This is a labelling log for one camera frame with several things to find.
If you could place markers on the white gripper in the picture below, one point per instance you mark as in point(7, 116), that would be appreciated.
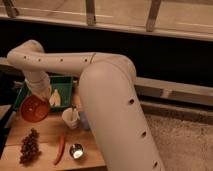
point(43, 92)

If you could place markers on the orange bowl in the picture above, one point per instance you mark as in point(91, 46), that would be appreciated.
point(34, 109)

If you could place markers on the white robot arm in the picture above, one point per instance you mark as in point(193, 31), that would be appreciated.
point(108, 96)

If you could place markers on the green plastic tray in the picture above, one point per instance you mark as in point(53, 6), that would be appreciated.
point(64, 86)

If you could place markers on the yellow corn cob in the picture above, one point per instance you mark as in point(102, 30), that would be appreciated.
point(55, 99)

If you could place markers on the white cup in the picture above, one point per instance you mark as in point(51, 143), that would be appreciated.
point(71, 118)

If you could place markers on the blue sponge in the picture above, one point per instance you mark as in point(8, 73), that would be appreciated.
point(84, 121)

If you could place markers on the red chili pepper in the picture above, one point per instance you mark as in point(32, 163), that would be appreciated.
point(61, 147)

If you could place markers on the wooden board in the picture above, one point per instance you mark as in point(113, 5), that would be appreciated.
point(50, 130)

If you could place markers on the bunch of dark grapes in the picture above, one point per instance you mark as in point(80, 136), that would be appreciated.
point(29, 148)

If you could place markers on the small metal cup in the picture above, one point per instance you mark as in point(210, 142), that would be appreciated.
point(76, 151)

